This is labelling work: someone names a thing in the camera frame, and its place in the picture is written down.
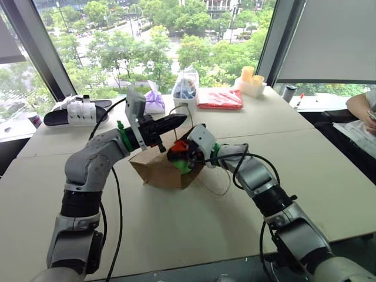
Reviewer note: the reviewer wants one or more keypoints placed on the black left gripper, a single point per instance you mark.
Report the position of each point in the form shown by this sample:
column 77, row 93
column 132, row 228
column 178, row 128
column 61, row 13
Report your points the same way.
column 148, row 130

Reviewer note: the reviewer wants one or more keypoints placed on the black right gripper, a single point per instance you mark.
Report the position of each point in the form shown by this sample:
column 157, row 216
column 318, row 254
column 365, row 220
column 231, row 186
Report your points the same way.
column 195, row 157

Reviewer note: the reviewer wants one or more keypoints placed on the red and green plush toy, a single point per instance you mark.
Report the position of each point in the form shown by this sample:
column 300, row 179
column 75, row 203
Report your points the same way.
column 185, row 168

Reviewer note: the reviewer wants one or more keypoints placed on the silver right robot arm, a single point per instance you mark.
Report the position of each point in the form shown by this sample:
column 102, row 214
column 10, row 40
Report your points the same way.
column 299, row 232

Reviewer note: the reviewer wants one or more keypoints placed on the person's bare forearm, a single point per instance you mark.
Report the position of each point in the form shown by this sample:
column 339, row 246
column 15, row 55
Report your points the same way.
column 357, row 104

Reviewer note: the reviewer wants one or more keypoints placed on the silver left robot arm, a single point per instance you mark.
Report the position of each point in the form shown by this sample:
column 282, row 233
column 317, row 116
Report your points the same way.
column 88, row 164

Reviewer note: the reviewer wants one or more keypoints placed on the brown paper bag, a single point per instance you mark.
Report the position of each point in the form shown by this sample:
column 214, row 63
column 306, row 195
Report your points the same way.
column 158, row 173

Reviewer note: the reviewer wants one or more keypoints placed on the folded red plastic bag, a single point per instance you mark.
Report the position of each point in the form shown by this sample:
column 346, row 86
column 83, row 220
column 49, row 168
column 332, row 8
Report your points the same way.
column 220, row 100

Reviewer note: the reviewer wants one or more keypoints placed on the person's hand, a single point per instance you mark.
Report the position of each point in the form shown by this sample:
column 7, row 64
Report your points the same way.
column 371, row 124

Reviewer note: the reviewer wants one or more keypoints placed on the purple and white pouch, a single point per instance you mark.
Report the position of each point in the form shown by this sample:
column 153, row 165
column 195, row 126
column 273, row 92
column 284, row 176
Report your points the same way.
column 154, row 101

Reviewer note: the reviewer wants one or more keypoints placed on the white bin with blue items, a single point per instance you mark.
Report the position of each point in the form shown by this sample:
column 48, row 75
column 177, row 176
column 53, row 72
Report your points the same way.
column 184, row 92

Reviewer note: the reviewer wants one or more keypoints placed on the green right wrist clamp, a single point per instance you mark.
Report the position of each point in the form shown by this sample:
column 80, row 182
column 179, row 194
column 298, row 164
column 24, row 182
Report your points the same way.
column 216, row 151

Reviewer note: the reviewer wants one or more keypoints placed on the green wrist clamp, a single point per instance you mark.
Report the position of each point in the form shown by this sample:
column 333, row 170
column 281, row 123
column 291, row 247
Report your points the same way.
column 124, row 136
column 216, row 151

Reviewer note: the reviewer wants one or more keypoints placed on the green left wrist clamp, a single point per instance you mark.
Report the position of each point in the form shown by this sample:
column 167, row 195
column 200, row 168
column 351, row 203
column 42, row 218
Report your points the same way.
column 124, row 136

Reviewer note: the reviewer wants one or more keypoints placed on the white holder with yellow cups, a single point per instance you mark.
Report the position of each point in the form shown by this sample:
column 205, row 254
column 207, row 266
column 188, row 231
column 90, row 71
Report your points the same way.
column 251, row 83

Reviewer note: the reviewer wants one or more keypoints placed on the dark grey tumbler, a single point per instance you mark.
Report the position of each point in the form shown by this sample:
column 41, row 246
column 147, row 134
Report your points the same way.
column 289, row 93

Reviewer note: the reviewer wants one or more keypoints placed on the red pen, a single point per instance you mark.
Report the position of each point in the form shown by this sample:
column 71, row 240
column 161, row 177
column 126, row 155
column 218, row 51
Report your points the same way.
column 301, row 97

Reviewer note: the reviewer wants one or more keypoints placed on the white cup with red print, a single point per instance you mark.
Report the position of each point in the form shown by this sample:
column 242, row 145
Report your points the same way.
column 35, row 120

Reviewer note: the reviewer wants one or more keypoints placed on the grey roller blind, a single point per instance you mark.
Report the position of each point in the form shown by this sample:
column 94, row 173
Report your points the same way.
column 10, row 44
column 332, row 38

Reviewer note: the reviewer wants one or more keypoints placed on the smartphone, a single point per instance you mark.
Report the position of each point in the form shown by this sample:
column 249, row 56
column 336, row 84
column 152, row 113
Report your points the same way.
column 373, row 115

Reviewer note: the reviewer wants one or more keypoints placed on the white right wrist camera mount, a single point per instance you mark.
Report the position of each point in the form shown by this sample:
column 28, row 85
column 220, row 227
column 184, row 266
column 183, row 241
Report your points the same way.
column 202, row 138

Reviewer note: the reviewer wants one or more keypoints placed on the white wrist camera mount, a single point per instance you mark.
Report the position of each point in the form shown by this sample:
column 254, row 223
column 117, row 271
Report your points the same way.
column 202, row 138
column 135, row 104

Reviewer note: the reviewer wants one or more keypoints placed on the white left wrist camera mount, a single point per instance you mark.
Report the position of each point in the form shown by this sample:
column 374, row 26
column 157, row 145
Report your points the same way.
column 135, row 104

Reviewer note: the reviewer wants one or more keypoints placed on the dark window frame pillar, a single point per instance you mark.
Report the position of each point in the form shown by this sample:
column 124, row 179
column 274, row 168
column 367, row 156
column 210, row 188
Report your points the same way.
column 38, row 44
column 274, row 38

